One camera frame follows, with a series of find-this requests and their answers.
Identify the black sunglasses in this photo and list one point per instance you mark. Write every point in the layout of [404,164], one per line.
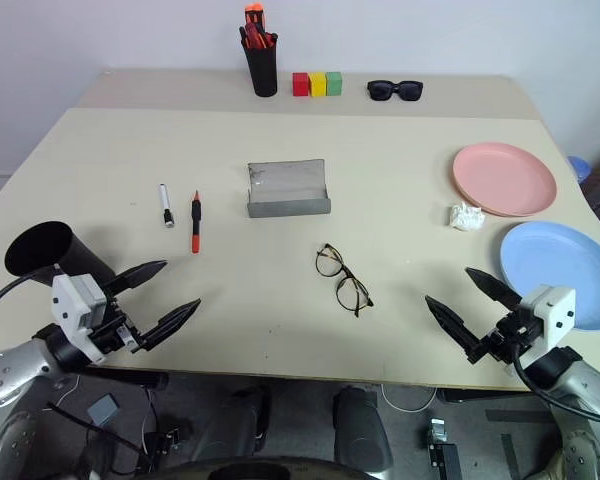
[380,91]

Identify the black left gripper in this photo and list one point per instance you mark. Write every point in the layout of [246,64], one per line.
[115,335]

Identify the grey box on floor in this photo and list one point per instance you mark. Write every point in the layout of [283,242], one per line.
[103,410]

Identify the black floor device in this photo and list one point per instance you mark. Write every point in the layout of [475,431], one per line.
[445,452]

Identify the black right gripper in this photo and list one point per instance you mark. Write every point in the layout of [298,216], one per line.
[505,340]

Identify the orange and black pen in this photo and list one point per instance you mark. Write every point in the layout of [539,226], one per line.
[196,225]

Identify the tortoiseshell eyeglasses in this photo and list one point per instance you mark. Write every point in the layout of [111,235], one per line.
[341,266]

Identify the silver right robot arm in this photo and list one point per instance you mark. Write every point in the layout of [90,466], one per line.
[585,385]

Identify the crumpled white paper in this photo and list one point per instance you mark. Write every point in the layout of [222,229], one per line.
[466,216]

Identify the blue round container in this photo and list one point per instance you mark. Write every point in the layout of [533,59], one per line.
[579,167]

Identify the white marker pen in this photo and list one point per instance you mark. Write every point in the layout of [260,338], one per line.
[165,202]

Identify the black under-table bar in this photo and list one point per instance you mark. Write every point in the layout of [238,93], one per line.
[480,395]

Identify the blue plastic plate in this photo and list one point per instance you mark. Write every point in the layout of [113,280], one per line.
[565,265]

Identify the yellow block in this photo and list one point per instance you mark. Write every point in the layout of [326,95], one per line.
[317,85]

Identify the pink plastic plate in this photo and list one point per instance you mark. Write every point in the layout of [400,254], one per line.
[502,177]

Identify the grey glasses case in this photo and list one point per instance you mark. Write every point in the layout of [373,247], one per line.
[287,190]

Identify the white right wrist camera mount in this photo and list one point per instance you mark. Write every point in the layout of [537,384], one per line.
[555,310]

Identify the thin black pen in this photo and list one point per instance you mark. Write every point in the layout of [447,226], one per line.
[272,39]
[243,36]

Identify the wide black cup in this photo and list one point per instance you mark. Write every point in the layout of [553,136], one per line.
[40,250]

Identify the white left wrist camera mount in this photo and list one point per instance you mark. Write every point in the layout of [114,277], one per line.
[72,300]

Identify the dark rounded shape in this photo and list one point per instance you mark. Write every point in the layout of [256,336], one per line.
[360,430]

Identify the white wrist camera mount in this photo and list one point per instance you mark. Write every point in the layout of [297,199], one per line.
[555,310]
[72,300]

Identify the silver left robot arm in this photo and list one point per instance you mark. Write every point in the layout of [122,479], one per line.
[10,370]

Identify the green block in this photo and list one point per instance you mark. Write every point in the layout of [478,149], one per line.
[334,83]

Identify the red block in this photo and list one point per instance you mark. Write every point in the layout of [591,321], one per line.
[300,85]

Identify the tall black pen holder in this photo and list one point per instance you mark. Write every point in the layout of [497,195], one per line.
[262,70]

